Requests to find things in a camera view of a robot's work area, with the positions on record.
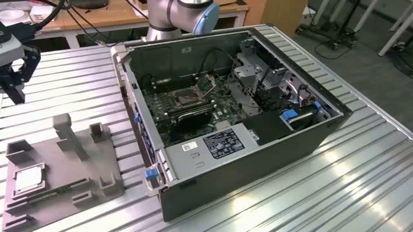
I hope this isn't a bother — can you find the thin black network cable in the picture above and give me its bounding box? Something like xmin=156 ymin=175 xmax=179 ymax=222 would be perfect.
xmin=65 ymin=0 xmax=107 ymax=48

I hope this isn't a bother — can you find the silver CPU chip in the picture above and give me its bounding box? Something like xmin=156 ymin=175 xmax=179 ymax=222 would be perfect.
xmin=15 ymin=166 xmax=44 ymax=194

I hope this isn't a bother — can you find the green RAM stick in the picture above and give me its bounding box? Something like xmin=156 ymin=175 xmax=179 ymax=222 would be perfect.
xmin=27 ymin=179 xmax=88 ymax=205

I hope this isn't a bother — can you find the wooden cabinet panel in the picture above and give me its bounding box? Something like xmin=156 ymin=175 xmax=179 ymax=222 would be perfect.
xmin=247 ymin=0 xmax=307 ymax=38

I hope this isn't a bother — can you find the black air shroud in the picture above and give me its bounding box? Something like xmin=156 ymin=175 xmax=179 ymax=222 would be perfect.
xmin=242 ymin=112 xmax=294 ymax=146

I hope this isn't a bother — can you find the black cable in case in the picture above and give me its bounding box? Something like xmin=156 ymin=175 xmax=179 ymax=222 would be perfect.
xmin=198 ymin=49 xmax=234 ymax=76

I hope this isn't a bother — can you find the white box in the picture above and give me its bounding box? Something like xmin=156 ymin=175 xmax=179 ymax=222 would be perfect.
xmin=29 ymin=4 xmax=59 ymax=24

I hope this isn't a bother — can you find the metal socket cover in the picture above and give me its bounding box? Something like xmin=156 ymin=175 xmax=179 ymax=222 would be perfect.
xmin=202 ymin=73 xmax=218 ymax=85

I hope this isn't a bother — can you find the CPU socket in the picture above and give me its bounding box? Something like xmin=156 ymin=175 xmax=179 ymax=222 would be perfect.
xmin=172 ymin=89 xmax=203 ymax=105

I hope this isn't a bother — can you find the grey parts rack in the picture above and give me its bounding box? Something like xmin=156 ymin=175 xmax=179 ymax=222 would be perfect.
xmin=1 ymin=113 xmax=127 ymax=232

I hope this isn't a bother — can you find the metal drive cage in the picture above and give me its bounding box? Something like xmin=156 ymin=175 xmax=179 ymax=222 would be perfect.
xmin=230 ymin=38 xmax=291 ymax=114

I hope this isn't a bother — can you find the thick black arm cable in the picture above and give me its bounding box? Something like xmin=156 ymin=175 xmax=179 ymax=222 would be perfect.
xmin=31 ymin=0 xmax=63 ymax=30

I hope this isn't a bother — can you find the grey power supply unit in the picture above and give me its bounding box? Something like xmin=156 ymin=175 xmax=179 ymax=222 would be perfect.
xmin=159 ymin=122 xmax=259 ymax=182

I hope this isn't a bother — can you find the black wheeled stand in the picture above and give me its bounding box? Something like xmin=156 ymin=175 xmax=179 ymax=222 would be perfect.
xmin=295 ymin=0 xmax=360 ymax=50

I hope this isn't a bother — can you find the wooden desk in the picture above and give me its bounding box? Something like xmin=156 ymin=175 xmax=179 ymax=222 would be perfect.
xmin=0 ymin=0 xmax=251 ymax=49

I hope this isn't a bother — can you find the green motherboard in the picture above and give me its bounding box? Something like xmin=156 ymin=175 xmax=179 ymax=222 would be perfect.
xmin=142 ymin=73 xmax=259 ymax=148

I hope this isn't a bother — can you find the white table leg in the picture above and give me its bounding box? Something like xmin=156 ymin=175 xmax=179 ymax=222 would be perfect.
xmin=377 ymin=0 xmax=413 ymax=58

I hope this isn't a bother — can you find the open PC case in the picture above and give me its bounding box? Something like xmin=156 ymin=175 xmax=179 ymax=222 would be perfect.
xmin=110 ymin=24 xmax=353 ymax=222

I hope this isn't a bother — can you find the white desk frame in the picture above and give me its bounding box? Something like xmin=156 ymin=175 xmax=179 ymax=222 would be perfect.
xmin=309 ymin=0 xmax=380 ymax=32

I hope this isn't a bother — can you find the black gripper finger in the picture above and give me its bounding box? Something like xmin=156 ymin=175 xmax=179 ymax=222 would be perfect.
xmin=3 ymin=46 xmax=41 ymax=105

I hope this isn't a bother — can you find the blue disk carrier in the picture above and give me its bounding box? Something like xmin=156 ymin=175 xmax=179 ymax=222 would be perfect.
xmin=279 ymin=109 xmax=299 ymax=125

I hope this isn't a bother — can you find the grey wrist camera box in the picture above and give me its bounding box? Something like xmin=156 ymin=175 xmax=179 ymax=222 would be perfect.
xmin=0 ymin=30 xmax=27 ymax=66

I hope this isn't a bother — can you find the thin wire locking lever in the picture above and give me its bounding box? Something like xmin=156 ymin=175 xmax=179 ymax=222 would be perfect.
xmin=198 ymin=84 xmax=218 ymax=99

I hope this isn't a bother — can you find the black graphics card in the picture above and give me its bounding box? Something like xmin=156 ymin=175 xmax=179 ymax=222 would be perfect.
xmin=167 ymin=107 xmax=214 ymax=143

